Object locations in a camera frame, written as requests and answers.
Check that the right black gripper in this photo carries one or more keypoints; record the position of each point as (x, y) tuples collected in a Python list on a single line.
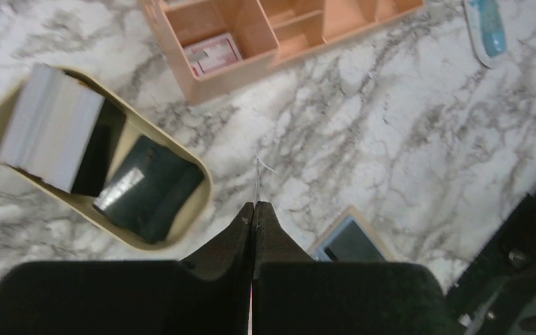
[(496, 294)]

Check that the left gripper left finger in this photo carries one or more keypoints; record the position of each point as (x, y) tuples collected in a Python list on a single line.
[(206, 293)]

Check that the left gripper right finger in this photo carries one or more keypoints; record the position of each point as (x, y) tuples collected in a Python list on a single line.
[(294, 294)]

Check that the beige leather card holder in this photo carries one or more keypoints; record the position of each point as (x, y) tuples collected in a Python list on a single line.
[(351, 212)]

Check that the black credit card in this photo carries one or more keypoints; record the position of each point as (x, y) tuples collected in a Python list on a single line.
[(349, 243)]

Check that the beige tray with cards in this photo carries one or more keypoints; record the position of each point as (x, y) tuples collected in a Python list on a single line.
[(105, 155)]

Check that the white card stack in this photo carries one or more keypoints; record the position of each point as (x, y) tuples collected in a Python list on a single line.
[(52, 123)]

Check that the small items in organizer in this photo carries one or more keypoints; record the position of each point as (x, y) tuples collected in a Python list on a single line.
[(213, 54)]

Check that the orange plastic desk organizer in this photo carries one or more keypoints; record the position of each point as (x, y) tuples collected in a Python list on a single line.
[(268, 35)]

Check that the blue packaged item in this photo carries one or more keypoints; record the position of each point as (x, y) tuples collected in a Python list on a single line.
[(486, 30)]

